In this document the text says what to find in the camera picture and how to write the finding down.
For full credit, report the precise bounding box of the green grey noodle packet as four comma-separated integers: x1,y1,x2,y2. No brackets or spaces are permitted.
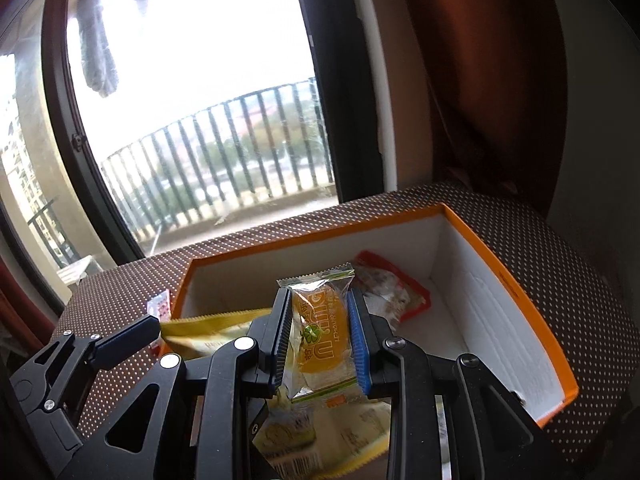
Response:
252,385,393,480

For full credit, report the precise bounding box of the distant apartment building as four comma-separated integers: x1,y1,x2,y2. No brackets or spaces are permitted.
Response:
0,95,33,216

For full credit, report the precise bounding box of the olive green snack bag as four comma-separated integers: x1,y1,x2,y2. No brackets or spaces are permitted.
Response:
159,306,275,361

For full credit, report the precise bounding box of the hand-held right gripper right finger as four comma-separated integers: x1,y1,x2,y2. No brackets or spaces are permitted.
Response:
347,289,556,480

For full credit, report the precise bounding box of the black window frame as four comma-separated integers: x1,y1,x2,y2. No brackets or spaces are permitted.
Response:
42,0,351,263

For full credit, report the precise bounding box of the small white red packet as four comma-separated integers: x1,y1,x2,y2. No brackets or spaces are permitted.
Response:
146,291,172,322

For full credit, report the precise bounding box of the orange cardboard box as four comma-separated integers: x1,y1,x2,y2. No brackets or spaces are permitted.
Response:
167,202,581,431

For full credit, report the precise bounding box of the grey hanging garment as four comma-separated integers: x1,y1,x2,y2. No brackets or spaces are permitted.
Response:
75,0,157,97

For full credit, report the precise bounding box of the clear yellow pastry packet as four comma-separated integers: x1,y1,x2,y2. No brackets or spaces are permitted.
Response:
277,262,368,406

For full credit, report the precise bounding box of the white red-edged packet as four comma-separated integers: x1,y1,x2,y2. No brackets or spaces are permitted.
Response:
352,251,432,331

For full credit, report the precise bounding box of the dark red curtain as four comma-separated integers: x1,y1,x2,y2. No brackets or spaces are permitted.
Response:
390,0,566,196
0,255,63,341

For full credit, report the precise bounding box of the balcony railing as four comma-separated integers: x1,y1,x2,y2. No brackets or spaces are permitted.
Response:
25,77,336,261

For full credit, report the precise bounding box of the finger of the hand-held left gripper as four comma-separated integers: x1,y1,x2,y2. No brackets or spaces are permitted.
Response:
10,315,162,476

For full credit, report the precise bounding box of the brown dotted tablecloth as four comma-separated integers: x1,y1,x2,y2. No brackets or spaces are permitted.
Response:
52,182,626,466

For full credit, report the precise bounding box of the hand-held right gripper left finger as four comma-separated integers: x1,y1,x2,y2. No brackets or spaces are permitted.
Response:
55,287,293,480

